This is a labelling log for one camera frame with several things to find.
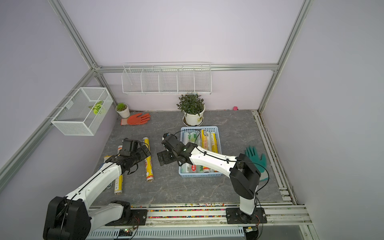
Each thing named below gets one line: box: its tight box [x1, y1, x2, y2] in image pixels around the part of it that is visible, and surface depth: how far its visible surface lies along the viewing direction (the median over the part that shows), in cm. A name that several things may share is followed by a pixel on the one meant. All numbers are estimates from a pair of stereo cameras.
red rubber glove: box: [121, 113, 151, 126], surface depth 118 cm
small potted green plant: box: [115, 102, 130, 119], surface depth 114 cm
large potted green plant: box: [176, 94, 206, 127], surface depth 103 cm
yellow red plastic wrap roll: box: [142, 136, 154, 182], surface depth 89 cm
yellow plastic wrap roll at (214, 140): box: [210, 131, 219, 154], surface depth 101 cm
